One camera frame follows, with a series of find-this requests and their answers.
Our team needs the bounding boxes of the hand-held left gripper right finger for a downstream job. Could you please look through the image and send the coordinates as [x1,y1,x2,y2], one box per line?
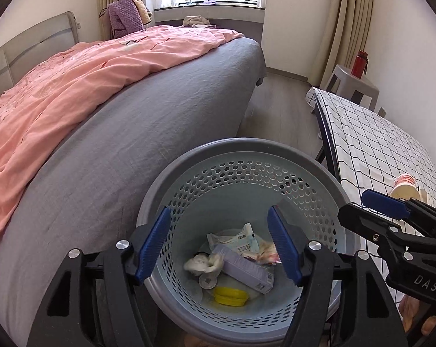
[267,205,410,347]

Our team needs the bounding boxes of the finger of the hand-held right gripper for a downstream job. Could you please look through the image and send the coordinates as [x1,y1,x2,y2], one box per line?
[361,189,436,241]
[337,202,406,261]

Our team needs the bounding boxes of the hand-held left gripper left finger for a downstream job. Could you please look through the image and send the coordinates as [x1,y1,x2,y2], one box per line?
[26,206,172,347]

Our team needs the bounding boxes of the beige paper cup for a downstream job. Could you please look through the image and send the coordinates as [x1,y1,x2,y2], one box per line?
[389,173,426,203]

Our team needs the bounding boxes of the white paper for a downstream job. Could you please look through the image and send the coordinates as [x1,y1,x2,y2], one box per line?
[183,253,224,274]

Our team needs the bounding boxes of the purple cardboard box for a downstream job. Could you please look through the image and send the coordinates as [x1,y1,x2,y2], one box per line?
[212,244,276,294]

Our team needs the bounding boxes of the yellow rimmed plastic container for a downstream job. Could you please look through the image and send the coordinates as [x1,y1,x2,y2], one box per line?
[214,287,249,307]

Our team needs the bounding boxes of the grey perforated waste basket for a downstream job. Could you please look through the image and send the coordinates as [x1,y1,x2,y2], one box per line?
[136,137,359,337]

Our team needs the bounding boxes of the person's right hand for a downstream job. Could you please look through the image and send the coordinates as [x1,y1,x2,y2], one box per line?
[399,293,436,337]

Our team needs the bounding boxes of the orange snack packet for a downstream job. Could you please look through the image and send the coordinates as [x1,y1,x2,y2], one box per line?
[245,240,280,266]

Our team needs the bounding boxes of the white printed wrapper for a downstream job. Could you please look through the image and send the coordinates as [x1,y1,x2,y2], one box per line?
[206,223,262,257]

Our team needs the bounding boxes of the white checkered tablecloth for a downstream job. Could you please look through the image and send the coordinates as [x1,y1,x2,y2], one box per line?
[305,87,436,304]

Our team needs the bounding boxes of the bed with grey sheet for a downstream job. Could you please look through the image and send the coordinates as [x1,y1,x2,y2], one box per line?
[0,36,267,346]

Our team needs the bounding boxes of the grey plastic stool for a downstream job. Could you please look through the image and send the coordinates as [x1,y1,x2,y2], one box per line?
[324,64,380,111]

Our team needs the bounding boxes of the red water bottle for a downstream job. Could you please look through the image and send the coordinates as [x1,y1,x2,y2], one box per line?
[351,49,369,78]

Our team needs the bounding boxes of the pink duvet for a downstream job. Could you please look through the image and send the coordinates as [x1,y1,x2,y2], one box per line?
[0,25,245,261]

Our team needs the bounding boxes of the beige curtain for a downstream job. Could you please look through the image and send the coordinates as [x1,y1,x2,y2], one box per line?
[308,0,376,87]
[97,0,125,40]

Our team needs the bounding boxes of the beige cloth bundle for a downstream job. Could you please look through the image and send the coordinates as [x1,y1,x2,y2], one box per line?
[182,15,216,29]

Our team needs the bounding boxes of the purple fleece blanket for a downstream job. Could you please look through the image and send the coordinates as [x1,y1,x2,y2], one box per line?
[107,0,144,39]

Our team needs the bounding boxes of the beige quilted cloth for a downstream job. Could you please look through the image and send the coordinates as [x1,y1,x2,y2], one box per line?
[133,0,154,26]

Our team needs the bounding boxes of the grey window sill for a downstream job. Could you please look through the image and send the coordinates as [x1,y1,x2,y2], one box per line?
[154,5,267,26]

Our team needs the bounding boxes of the grey bed headboard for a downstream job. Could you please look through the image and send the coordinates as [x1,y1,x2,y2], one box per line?
[0,11,82,96]

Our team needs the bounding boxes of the black table frame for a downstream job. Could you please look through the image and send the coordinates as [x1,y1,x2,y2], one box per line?
[310,101,343,189]

